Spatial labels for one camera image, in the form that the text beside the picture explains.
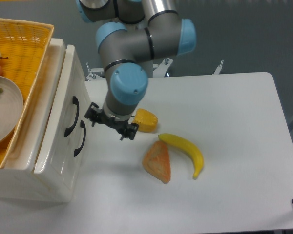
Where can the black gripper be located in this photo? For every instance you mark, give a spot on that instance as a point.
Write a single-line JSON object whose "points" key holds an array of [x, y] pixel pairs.
{"points": [[125, 129]]}

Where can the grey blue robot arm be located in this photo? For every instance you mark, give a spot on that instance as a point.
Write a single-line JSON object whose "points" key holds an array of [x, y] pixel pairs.
{"points": [[135, 31]]}

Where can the white drawer cabinet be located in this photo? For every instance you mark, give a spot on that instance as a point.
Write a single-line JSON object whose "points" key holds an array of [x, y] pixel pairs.
{"points": [[17, 179]]}

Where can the yellow toy bell pepper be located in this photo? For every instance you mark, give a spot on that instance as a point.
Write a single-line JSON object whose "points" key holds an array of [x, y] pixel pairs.
{"points": [[146, 120]]}

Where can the orange toy bread slice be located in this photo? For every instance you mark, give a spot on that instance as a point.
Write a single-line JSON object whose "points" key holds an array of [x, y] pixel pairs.
{"points": [[157, 162]]}

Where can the yellow toy banana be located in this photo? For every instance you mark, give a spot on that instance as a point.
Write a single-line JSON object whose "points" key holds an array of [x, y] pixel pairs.
{"points": [[188, 148]]}

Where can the grey plate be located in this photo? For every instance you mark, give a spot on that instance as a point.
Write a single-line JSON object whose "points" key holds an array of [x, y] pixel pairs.
{"points": [[11, 106]]}

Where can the yellow woven basket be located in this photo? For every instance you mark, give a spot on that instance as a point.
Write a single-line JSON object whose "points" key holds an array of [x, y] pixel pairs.
{"points": [[23, 45]]}

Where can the black lower drawer handle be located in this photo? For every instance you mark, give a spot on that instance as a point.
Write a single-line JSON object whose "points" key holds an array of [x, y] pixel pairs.
{"points": [[82, 140]]}

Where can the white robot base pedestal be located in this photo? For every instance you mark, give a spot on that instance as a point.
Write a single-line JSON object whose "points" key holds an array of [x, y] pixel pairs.
{"points": [[159, 70]]}

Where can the white metal frame bracket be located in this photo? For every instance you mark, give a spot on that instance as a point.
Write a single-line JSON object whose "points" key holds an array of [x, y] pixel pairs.
{"points": [[219, 68]]}

